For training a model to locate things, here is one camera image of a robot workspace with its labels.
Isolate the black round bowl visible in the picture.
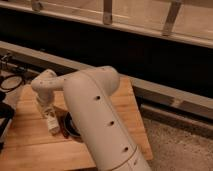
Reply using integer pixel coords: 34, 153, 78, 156
64, 113, 81, 138

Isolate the metal rail bracket left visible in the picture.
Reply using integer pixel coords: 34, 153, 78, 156
31, 0, 43, 12

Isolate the metal rail bracket middle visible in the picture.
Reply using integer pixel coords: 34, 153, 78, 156
102, 0, 113, 25

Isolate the metal rail bracket right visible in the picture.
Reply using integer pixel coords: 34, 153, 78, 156
162, 0, 182, 36

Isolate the black cable loop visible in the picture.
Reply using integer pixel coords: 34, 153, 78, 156
0, 73, 26, 92

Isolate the black device at left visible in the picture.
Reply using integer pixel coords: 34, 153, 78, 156
0, 91, 15, 152

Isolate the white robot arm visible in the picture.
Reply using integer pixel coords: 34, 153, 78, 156
31, 66, 151, 171

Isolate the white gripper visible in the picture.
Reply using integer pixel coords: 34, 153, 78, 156
41, 105, 60, 135

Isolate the metal rail bracket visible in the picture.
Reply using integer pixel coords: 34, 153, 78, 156
31, 0, 43, 12
162, 0, 182, 36
102, 0, 113, 25

